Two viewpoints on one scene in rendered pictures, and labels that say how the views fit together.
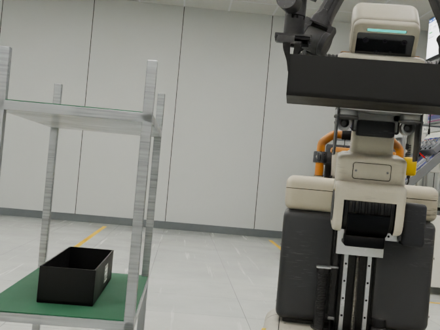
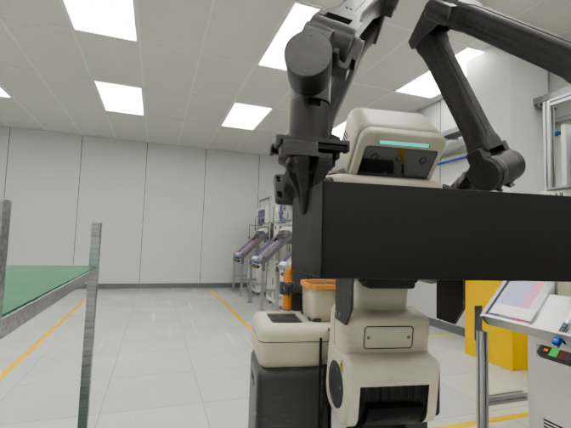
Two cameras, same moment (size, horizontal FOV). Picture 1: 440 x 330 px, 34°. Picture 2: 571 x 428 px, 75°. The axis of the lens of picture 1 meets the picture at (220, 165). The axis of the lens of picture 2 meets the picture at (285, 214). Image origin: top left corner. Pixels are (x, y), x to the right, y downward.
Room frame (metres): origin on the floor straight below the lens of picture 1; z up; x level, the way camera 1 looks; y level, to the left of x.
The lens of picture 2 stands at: (1.52, 0.00, 1.06)
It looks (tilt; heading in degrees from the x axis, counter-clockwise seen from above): 4 degrees up; 344
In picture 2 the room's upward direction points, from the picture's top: 2 degrees clockwise
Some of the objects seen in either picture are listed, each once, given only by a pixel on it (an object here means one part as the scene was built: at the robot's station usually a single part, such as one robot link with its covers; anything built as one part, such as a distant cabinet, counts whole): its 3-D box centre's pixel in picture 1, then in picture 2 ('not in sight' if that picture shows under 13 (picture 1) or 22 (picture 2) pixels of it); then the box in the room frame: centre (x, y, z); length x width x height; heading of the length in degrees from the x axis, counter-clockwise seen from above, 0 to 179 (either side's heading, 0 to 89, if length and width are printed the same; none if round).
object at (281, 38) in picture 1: (288, 54); (301, 180); (2.00, -0.16, 1.14); 0.07 x 0.07 x 0.09; 84
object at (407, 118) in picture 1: (376, 124); (396, 273); (2.25, -0.48, 0.99); 0.28 x 0.16 x 0.22; 84
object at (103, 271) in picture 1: (79, 273); not in sight; (2.49, 0.45, 0.41); 0.57 x 0.17 x 0.11; 3
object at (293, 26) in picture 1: (293, 29); (308, 131); (2.00, -0.17, 1.21); 0.10 x 0.07 x 0.07; 84
